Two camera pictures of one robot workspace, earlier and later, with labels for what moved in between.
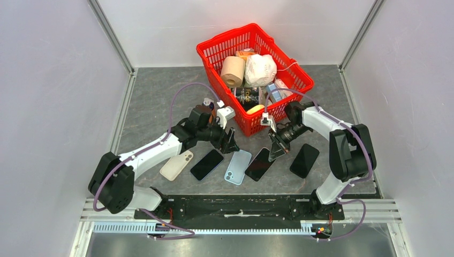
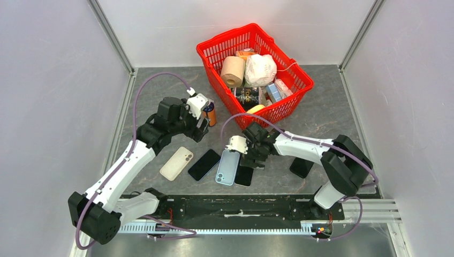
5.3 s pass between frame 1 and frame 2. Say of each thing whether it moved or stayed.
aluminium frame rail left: stayed
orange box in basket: stayed
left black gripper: moved
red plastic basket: stayed
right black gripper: moved
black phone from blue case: moved
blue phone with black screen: stayed
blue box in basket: stayed
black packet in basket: stayed
